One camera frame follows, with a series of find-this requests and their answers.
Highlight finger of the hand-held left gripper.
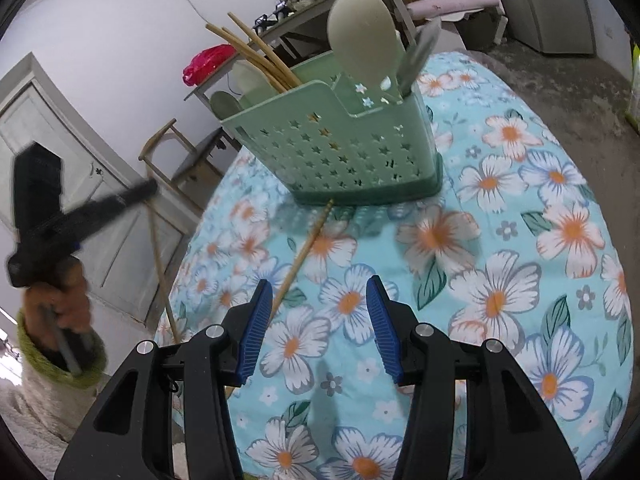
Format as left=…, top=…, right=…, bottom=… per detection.
left=59, top=179, right=159, bottom=242
left=12, top=142, right=64, bottom=242

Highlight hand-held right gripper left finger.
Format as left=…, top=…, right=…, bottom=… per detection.
left=54, top=279, right=274, bottom=480

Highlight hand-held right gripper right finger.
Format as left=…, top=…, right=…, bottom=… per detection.
left=366, top=275, right=583, bottom=480

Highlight green star-cutout utensil basket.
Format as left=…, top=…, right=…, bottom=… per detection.
left=219, top=72, right=445, bottom=207

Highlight metal ladle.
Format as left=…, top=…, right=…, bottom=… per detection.
left=400, top=16, right=443, bottom=98

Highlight person's left hand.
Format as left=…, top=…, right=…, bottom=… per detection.
left=24, top=259, right=95, bottom=352

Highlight wooden chair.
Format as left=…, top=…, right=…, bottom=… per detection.
left=139, top=119, right=227, bottom=212

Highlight floral blue blanket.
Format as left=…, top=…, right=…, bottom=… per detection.
left=155, top=50, right=632, bottom=480

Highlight metal spoon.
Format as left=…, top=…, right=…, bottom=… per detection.
left=209, top=91, right=242, bottom=122

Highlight red plastic bag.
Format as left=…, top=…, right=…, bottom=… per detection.
left=182, top=44, right=236, bottom=87

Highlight glass top table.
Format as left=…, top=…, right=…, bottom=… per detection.
left=260, top=0, right=417, bottom=62

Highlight pink fabric roll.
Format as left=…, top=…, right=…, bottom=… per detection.
left=407, top=0, right=502, bottom=17

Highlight rice bag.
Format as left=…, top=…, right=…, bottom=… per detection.
left=627, top=42, right=640, bottom=136

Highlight grey refrigerator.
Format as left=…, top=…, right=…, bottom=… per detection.
left=482, top=0, right=599, bottom=56

